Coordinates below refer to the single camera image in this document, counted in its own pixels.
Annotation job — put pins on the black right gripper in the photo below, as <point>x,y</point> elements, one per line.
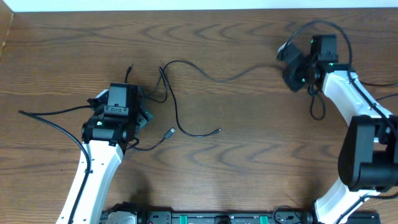
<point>289,74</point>

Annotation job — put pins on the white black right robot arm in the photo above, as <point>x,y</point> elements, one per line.
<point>367,163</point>

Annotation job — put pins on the brown cardboard side panel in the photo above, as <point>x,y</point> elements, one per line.
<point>6,19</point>

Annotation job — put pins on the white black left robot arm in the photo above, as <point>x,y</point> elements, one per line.
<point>114,123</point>

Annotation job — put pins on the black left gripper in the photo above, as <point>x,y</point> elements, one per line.
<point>143,115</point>

